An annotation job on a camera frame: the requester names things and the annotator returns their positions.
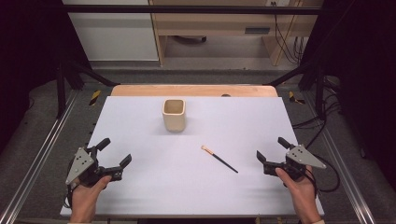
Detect person's right hand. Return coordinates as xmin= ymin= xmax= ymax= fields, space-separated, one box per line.
xmin=275 ymin=165 xmax=319 ymax=218

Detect black curtain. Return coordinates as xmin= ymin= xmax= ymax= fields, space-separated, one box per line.
xmin=0 ymin=0 xmax=92 ymax=153
xmin=300 ymin=0 xmax=396 ymax=190

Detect person's left hand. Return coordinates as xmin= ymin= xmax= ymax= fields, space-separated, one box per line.
xmin=68 ymin=175 xmax=112 ymax=219

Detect grey desk label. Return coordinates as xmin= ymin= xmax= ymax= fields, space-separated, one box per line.
xmin=244 ymin=27 xmax=271 ymax=35

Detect hand-held gripper cable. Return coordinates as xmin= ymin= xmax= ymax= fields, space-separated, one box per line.
xmin=64 ymin=185 xmax=75 ymax=209
xmin=306 ymin=153 xmax=341 ymax=193

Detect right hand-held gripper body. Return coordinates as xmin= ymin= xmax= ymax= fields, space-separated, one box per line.
xmin=262 ymin=144 xmax=328 ymax=182

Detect light wooden desk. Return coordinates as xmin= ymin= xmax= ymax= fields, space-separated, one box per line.
xmin=148 ymin=0 xmax=323 ymax=67

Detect beige square cup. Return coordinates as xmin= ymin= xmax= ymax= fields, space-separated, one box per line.
xmin=162 ymin=98 xmax=187 ymax=133

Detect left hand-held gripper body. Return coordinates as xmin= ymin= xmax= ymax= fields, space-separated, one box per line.
xmin=64 ymin=147 xmax=123 ymax=189

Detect black horizontal frame bar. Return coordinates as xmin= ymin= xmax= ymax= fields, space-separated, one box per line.
xmin=60 ymin=4 xmax=325 ymax=16

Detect white cabinet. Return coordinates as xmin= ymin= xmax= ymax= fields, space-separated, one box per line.
xmin=62 ymin=0 xmax=160 ymax=62

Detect black floor cables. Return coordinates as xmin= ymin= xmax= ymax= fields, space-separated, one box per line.
xmin=291 ymin=77 xmax=342 ymax=150

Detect black hanging cables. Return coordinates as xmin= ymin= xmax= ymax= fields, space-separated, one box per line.
xmin=270 ymin=1 xmax=307 ymax=65

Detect yellow black floor tape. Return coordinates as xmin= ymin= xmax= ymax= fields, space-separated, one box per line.
xmin=288 ymin=91 xmax=306 ymax=105
xmin=89 ymin=90 xmax=103 ymax=106

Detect black metal frame stand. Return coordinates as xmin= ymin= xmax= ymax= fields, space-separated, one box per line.
xmin=265 ymin=59 xmax=328 ymax=120
xmin=55 ymin=59 xmax=120 ymax=119

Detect right hand-held gripper cable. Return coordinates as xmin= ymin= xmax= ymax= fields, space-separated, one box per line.
xmin=306 ymin=153 xmax=341 ymax=193

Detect aluminium floor rail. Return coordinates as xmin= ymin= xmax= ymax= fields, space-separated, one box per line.
xmin=0 ymin=90 xmax=80 ymax=224
xmin=303 ymin=91 xmax=376 ymax=224

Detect white table mat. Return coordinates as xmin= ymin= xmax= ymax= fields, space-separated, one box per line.
xmin=60 ymin=95 xmax=325 ymax=217

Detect left hand-held gripper cable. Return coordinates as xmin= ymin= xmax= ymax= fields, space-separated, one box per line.
xmin=64 ymin=185 xmax=75 ymax=209

